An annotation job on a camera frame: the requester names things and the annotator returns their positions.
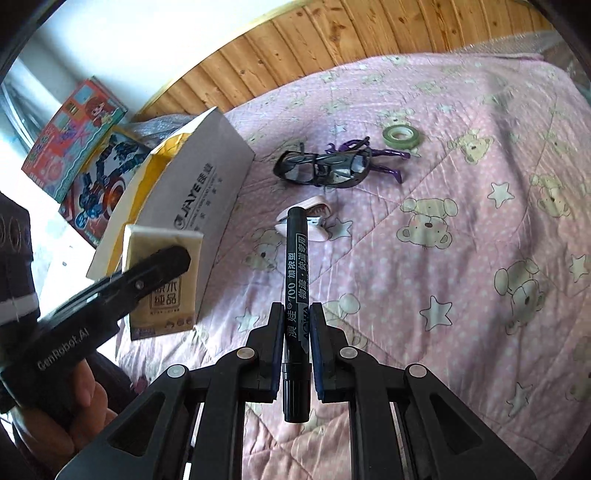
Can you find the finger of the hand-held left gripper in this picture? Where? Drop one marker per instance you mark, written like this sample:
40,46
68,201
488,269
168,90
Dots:
138,277

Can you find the black marker pen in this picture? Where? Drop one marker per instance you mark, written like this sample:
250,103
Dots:
295,277

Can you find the person's left hand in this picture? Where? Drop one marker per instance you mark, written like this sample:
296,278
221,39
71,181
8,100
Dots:
85,415

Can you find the purple glasses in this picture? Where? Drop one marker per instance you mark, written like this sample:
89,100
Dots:
390,154

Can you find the yellow tissue packet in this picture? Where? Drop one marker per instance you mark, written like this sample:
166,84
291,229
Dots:
184,258

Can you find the pink bear print blanket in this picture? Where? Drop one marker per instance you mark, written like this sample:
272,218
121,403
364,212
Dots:
461,277

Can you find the robot figure toy box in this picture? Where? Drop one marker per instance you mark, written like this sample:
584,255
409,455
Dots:
97,194

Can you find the wooden wall panel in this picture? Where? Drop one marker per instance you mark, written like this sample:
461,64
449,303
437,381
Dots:
323,46

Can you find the pink cartoon girl toy box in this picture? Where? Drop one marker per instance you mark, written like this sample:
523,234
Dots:
69,138

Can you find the black glasses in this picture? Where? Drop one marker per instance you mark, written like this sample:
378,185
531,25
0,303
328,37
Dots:
318,170

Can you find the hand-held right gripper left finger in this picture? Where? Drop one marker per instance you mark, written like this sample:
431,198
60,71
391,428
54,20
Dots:
276,350

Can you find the green tape roll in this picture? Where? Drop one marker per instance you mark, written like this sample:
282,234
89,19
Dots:
401,134

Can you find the clear bubble wrap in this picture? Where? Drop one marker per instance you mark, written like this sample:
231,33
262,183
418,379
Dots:
161,125
531,46

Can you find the white cardboard box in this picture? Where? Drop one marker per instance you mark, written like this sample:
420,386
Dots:
203,175

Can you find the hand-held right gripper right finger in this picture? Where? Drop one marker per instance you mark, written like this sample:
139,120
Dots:
316,350

